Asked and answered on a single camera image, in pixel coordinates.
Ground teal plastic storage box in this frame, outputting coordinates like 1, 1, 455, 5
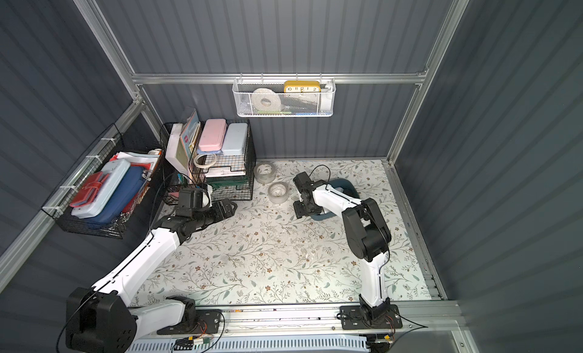
311, 178, 361, 222

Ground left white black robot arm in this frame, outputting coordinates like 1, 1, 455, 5
59, 199, 238, 352

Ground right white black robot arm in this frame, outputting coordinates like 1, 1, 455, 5
293, 172, 392, 324

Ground clear tape roll front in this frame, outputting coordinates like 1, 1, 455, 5
268, 181, 289, 205

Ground clear tape roll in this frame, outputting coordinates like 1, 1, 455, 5
268, 181, 289, 205
254, 163, 276, 184

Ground clear tape roll rear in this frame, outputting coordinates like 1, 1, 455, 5
254, 163, 276, 184

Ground light blue pencil case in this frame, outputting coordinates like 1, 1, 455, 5
221, 123, 248, 156

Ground pink pencil case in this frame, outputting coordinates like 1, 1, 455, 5
198, 118, 227, 153

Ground upright books and folders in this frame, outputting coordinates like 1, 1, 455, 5
165, 107, 202, 183

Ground dark blue pouch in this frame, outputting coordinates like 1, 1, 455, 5
85, 166, 146, 228

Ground white flat case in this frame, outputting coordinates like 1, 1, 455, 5
71, 159, 131, 219

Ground white tape roll in basket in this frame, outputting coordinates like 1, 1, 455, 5
251, 88, 282, 113

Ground red wallet pouch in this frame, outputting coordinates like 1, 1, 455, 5
69, 172, 109, 208

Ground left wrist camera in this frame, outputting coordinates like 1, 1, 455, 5
176, 187, 211, 218

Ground black wire desk organizer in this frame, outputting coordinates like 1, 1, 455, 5
164, 120, 257, 206

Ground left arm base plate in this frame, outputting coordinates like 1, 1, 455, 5
156, 310, 222, 336

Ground white wire wall basket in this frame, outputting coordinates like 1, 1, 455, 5
232, 77, 336, 118

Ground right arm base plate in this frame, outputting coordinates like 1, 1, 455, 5
336, 304, 403, 330

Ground black wire side basket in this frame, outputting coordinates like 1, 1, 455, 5
42, 120, 171, 239

